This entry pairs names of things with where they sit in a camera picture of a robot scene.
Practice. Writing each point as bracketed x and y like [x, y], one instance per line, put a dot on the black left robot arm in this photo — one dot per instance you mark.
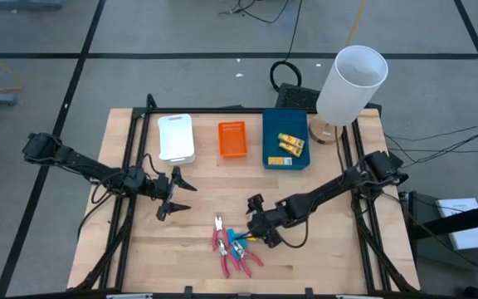
[81, 162]

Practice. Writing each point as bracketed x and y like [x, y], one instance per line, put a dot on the blue eraser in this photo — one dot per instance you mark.
[241, 240]
[230, 236]

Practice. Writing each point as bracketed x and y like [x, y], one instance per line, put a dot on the blue plastic bin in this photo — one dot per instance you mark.
[276, 128]

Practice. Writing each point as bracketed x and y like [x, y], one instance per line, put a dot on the black table edge bracket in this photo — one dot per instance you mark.
[308, 291]
[187, 290]

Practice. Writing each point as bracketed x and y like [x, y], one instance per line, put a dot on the yellow green crayon box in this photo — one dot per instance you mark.
[291, 149]
[279, 161]
[252, 238]

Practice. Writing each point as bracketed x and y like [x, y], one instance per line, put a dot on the orange plastic basket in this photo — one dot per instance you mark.
[232, 139]

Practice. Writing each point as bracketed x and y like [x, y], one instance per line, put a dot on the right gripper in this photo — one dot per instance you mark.
[276, 216]

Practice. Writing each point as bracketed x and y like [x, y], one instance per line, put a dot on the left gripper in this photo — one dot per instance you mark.
[156, 187]

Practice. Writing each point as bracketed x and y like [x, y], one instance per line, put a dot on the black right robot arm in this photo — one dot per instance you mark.
[334, 189]

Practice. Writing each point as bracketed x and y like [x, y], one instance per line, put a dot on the black aluminium table frame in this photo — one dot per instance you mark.
[222, 110]

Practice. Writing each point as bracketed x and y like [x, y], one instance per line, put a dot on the black perforated box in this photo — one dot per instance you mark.
[295, 97]

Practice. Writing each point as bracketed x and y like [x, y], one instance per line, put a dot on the white shade table lamp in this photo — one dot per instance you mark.
[347, 91]

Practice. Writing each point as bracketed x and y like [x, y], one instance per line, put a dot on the yellow packets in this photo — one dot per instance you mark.
[292, 140]

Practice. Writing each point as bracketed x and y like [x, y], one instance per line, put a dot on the white plastic bin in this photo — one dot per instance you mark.
[176, 139]

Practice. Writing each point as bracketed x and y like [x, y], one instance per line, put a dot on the white booklet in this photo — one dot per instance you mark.
[475, 238]

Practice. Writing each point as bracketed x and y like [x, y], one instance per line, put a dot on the white edge strip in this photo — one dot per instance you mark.
[357, 297]
[129, 296]

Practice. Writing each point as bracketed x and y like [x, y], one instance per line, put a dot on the black side table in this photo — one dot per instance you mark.
[425, 249]

